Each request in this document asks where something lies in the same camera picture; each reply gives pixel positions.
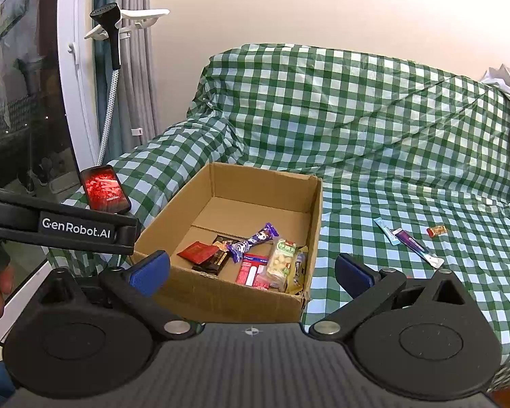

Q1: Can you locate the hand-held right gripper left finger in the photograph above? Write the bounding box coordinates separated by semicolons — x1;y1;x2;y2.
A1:
33;251;205;341

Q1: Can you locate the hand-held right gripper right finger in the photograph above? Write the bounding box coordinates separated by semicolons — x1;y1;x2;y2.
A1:
308;253;473;341

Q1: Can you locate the red snack packet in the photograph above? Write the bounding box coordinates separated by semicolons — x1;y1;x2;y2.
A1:
177;241;213;263

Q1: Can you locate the gold snack bar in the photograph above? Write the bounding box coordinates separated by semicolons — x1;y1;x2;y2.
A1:
287;245;309;295

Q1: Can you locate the dark brown chocolate bar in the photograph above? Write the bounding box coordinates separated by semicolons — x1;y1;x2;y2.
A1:
192;236;234;276

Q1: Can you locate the beige nougat packet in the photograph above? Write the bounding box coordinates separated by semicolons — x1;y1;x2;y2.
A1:
267;239;298;292

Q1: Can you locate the red and white snack bar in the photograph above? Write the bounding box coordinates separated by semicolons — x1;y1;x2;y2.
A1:
236;253;270;290

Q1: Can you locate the purple chocolate wrapper bar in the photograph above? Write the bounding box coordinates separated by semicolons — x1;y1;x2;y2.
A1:
227;222;279;263

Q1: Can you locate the cardboard box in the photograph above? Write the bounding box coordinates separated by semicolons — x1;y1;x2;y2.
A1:
130;162;324;324

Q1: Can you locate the black smartphone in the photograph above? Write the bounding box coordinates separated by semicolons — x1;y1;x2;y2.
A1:
79;165;132;213

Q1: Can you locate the light blue snack bar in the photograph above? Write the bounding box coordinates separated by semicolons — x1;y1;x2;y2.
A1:
374;218;402;246

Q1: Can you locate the thin purple snack bar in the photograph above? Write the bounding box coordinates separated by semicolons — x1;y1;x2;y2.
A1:
393;228;445;269

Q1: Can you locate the grey curtain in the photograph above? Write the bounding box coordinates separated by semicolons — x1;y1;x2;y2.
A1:
92;0;158;162

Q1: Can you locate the green checked sofa cover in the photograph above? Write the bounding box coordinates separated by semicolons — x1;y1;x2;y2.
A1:
47;43;510;392

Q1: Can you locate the black garment steamer head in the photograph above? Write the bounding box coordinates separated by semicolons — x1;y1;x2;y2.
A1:
89;3;124;71

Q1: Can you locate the white plastic hanger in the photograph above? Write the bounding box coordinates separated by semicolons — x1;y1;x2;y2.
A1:
84;8;171;41

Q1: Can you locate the braided steamer hose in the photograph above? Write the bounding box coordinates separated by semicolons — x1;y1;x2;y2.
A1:
96;67;120;167

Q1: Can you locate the white door frame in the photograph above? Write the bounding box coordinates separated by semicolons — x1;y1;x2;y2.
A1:
57;0;102;179

